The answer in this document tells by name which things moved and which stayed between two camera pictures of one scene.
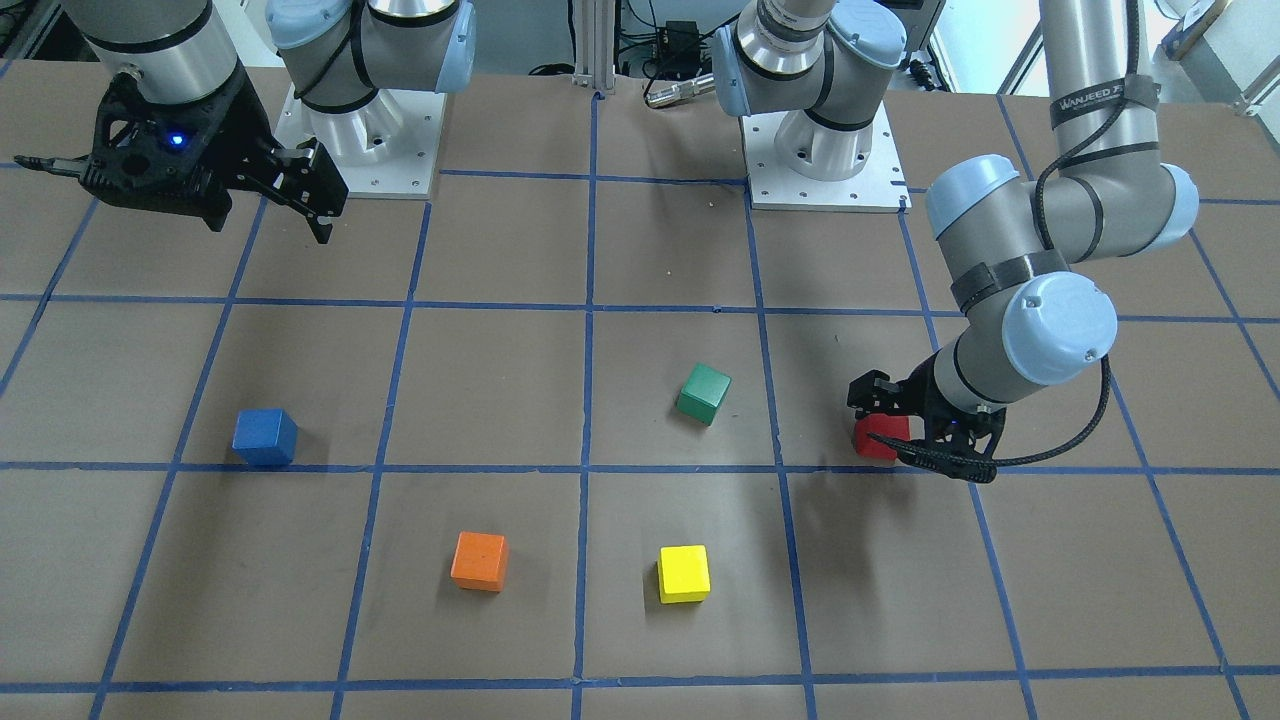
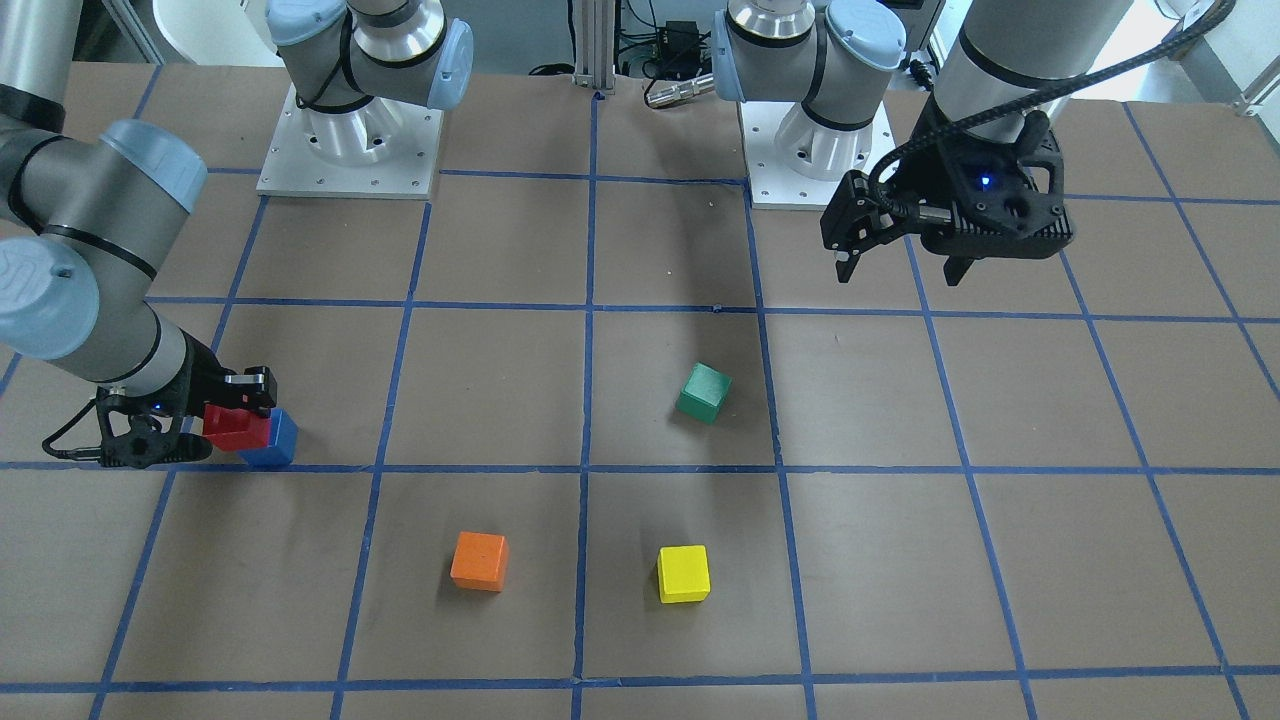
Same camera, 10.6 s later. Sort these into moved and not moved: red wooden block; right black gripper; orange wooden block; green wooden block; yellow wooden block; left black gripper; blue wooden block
Moved: red wooden block; right black gripper; left black gripper
Not moved: yellow wooden block; green wooden block; blue wooden block; orange wooden block
